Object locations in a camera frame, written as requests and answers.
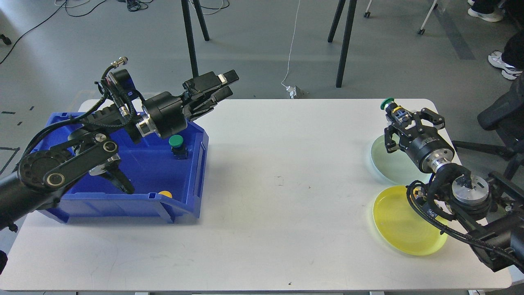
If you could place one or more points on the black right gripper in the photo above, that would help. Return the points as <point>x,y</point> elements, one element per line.
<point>423,145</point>

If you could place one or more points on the yellow push button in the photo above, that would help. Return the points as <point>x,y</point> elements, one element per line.
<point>166,194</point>

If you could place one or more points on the yellow plate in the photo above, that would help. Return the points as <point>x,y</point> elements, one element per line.
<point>401,227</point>

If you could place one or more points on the black tripod legs left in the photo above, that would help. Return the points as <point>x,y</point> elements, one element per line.
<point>189,32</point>

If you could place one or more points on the person legs and shoes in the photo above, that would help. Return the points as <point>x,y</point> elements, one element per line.
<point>510,60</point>

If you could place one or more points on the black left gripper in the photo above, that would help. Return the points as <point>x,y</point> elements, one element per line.
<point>204,92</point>

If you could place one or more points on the blue plastic bin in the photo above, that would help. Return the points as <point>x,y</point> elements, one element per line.
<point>151,167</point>

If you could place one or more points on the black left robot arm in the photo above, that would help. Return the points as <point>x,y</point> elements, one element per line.
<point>62,153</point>

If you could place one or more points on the black tripod legs right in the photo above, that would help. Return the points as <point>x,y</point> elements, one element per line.
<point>346,36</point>

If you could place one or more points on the green push button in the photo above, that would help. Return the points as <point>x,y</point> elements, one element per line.
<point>178,147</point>
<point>396,113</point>

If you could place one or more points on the black office chair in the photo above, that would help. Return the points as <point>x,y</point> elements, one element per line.
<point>506,117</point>

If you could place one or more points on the black tripod legs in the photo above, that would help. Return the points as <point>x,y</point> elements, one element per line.
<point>346,36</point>
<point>189,32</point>

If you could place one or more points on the light green plate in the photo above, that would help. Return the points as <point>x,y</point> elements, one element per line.
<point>396,167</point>

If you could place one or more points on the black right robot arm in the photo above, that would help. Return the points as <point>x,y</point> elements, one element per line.
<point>486,214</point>

